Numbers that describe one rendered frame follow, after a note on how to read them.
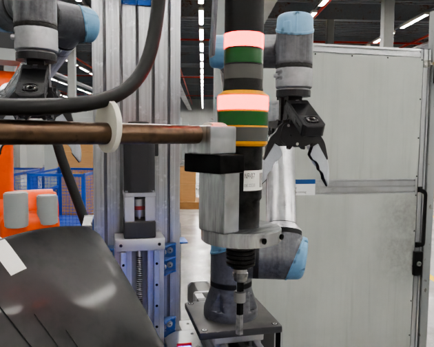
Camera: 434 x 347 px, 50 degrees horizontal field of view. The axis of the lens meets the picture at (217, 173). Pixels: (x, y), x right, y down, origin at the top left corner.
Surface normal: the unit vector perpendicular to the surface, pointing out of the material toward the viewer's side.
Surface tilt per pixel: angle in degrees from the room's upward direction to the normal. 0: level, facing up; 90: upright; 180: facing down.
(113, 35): 90
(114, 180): 90
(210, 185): 90
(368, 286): 90
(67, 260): 44
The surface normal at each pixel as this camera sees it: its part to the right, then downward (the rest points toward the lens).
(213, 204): -0.68, 0.05
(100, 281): 0.60, -0.69
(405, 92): 0.20, 0.08
